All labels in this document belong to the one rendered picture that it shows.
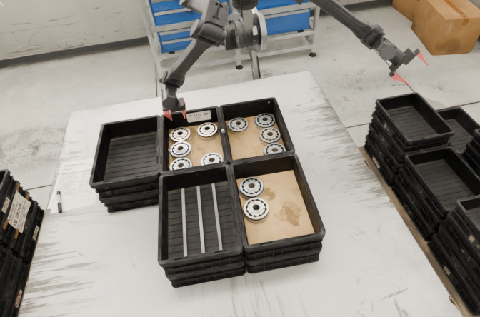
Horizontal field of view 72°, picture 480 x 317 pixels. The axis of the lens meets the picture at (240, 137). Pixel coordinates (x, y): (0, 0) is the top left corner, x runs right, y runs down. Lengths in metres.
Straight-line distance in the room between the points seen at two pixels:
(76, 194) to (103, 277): 0.49
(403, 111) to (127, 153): 1.77
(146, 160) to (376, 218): 1.09
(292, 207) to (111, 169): 0.87
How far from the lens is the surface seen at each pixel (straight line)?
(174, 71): 1.41
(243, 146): 1.63
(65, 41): 4.53
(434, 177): 2.29
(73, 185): 1.91
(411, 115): 2.47
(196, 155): 1.63
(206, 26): 1.16
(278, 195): 1.45
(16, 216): 2.39
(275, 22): 3.52
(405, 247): 1.57
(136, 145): 1.77
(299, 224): 1.38
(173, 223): 1.43
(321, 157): 1.77
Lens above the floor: 2.02
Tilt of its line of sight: 45 degrees down
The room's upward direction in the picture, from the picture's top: 6 degrees counter-clockwise
